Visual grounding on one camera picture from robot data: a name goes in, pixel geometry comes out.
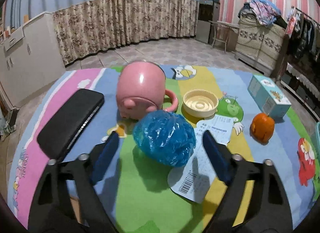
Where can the small metal folding table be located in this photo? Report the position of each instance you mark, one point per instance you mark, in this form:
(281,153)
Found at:
(221,31)

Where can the teal tissue box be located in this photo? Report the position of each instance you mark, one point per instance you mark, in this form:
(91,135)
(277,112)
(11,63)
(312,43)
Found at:
(268,96)

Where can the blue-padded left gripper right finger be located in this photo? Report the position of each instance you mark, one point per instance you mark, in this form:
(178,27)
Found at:
(268,209)

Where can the white paper booklet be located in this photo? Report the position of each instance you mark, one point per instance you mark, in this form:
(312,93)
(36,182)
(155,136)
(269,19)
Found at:
(194,179)

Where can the pile of colourful clothes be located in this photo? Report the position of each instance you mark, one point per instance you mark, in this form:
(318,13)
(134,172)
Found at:
(265,12)

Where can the orange tangerine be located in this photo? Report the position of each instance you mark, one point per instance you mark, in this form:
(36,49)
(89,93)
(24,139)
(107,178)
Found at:
(262,127)

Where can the pink pig mug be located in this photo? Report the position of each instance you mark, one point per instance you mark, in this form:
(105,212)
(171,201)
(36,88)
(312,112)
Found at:
(141,90)

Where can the white storage cabinet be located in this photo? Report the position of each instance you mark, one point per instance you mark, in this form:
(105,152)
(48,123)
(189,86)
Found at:
(30,60)

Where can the blue plastic bag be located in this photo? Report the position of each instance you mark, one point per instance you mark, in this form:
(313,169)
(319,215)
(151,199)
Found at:
(165,137)

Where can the colourful cartoon play mat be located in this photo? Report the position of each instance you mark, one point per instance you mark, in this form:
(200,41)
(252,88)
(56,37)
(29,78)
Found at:
(135,189)

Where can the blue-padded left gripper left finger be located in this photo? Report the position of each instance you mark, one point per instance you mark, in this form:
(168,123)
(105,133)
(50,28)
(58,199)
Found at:
(51,208)

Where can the low shelf with lace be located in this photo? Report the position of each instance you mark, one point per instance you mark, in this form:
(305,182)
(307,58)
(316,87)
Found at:
(303,80)

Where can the covered cabinet with cloth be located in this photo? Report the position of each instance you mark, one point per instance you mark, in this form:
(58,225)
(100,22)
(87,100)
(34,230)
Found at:
(257,45)

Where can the teal plastic basket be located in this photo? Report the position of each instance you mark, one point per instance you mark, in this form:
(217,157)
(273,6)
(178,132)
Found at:
(317,137)

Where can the black rectangular case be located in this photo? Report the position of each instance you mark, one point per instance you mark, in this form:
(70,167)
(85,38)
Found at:
(61,132)

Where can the cream round lid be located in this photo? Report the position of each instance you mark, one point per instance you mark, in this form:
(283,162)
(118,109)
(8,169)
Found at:
(200,103)

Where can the blue and floral curtain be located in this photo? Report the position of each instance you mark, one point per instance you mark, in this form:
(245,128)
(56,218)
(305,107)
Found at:
(86,27)

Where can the clothes rack with garments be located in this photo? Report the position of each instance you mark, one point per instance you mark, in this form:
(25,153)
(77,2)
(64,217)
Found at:
(300,47)

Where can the grey water dispenser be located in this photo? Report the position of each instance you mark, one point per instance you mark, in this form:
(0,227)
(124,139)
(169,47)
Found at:
(209,11)

